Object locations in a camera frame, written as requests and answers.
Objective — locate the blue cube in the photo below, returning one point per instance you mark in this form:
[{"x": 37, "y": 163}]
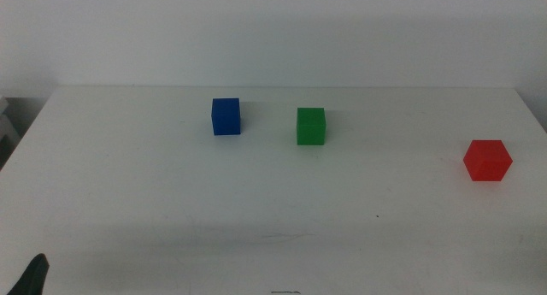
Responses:
[{"x": 225, "y": 117}]

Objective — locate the green cube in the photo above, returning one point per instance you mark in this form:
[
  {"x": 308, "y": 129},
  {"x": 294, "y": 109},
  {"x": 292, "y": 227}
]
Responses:
[{"x": 311, "y": 127}]

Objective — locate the red cube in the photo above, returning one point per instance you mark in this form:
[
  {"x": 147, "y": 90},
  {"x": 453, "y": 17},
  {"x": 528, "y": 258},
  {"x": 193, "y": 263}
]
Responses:
[{"x": 487, "y": 161}]

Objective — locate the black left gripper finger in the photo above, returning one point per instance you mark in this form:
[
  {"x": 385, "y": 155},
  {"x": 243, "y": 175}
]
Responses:
[{"x": 32, "y": 278}]

